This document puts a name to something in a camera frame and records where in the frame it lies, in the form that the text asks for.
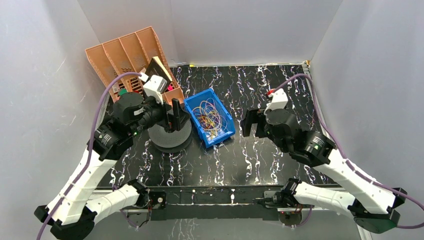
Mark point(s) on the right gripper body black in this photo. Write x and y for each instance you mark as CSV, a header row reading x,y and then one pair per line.
x,y
261,123

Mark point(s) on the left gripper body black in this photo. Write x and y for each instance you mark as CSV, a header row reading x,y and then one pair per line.
x,y
169,117

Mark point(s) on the grey cable spool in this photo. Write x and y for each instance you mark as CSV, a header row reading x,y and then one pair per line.
x,y
171,142

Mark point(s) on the blue plastic bin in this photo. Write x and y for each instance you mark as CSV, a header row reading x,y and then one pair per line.
x,y
213,123

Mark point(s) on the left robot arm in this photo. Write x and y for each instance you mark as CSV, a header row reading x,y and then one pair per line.
x,y
72,214

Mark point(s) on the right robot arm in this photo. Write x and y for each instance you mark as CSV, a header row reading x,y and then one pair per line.
x,y
371,207

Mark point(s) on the black book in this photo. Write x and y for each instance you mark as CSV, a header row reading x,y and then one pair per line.
x,y
156,67

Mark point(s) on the orange desk organizer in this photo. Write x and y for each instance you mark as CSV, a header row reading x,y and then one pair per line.
x,y
131,53

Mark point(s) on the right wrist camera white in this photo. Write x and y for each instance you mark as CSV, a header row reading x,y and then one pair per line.
x,y
277,100

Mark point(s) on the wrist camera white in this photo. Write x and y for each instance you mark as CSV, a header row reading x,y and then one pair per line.
x,y
277,100
155,87

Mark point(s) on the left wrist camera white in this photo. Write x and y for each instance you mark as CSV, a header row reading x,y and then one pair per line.
x,y
155,87

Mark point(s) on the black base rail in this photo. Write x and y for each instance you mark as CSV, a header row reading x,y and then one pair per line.
x,y
211,202

